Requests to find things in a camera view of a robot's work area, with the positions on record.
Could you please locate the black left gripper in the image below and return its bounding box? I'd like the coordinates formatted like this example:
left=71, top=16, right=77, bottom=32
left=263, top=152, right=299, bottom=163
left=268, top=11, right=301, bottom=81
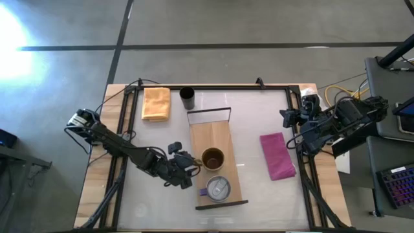
left=164, top=151, right=203, bottom=190

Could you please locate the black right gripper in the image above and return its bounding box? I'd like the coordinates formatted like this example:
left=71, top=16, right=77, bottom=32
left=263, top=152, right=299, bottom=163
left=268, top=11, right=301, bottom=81
left=279, top=108, right=307, bottom=130

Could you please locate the brown mug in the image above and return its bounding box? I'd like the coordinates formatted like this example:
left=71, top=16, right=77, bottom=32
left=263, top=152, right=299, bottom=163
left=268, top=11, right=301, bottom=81
left=200, top=147, right=226, bottom=172

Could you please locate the pink folded cloth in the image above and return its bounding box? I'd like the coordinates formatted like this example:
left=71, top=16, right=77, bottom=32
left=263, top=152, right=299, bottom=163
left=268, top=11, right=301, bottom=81
left=259, top=131, right=297, bottom=181

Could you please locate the tall black cup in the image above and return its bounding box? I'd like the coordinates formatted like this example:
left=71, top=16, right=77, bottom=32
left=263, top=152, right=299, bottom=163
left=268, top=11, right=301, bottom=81
left=179, top=86, right=196, bottom=111

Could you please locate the orange folded cloth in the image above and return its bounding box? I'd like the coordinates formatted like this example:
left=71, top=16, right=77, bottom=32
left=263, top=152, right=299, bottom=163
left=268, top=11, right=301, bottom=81
left=140, top=87, right=171, bottom=123

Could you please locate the white paper sheet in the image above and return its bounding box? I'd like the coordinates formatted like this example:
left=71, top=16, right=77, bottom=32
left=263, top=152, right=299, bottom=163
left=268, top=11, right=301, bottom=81
left=334, top=137, right=352, bottom=175

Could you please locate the grey desk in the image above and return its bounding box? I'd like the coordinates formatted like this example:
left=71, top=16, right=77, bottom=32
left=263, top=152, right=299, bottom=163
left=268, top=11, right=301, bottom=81
left=366, top=135, right=414, bottom=218
left=364, top=56, right=414, bottom=143

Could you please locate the tablet with black case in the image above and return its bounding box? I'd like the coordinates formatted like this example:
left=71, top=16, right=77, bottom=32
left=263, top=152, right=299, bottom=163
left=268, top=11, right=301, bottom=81
left=392, top=96, right=414, bottom=136

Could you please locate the black keyboard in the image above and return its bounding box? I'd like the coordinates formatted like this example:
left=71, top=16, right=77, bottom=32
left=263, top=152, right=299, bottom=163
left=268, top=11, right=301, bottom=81
left=376, top=164, right=414, bottom=210

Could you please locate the black metal stand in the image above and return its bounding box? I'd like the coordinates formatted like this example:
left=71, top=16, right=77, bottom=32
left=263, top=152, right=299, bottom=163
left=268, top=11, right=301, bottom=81
left=0, top=144, right=53, bottom=233

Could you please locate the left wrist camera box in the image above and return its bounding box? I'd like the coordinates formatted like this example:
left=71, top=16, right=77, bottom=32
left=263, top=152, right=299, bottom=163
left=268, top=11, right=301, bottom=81
left=167, top=141, right=184, bottom=155

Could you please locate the wooden shelf with black frame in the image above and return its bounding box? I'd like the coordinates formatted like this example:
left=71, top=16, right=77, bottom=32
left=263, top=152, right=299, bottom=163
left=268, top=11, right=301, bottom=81
left=186, top=107, right=249, bottom=211

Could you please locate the black metal table frame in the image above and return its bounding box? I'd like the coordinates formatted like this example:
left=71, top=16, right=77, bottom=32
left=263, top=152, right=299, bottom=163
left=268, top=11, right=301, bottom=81
left=77, top=76, right=352, bottom=232

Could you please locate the yellow cable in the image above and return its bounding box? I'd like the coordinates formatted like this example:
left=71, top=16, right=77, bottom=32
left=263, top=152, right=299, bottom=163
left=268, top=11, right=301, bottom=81
left=324, top=84, right=370, bottom=107

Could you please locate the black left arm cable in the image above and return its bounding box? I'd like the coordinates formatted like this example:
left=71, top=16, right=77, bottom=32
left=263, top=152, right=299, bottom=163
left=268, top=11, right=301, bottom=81
left=94, top=78, right=160, bottom=114

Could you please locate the black metal post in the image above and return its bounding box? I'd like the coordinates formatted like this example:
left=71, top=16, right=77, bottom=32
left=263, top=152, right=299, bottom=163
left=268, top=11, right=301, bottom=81
left=377, top=33, right=414, bottom=69

